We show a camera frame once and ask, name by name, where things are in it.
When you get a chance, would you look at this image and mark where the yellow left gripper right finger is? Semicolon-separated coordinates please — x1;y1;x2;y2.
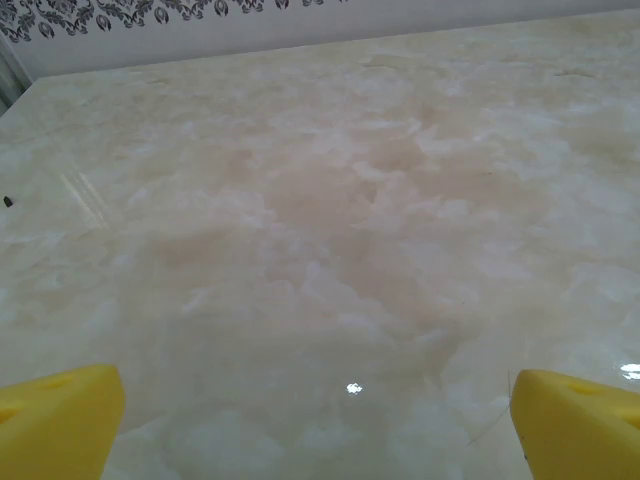
513;368;640;480

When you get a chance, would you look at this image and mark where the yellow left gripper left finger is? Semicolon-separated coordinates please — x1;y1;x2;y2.
0;363;126;480

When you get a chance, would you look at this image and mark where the aluminium frame post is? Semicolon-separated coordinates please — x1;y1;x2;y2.
0;37;34;114

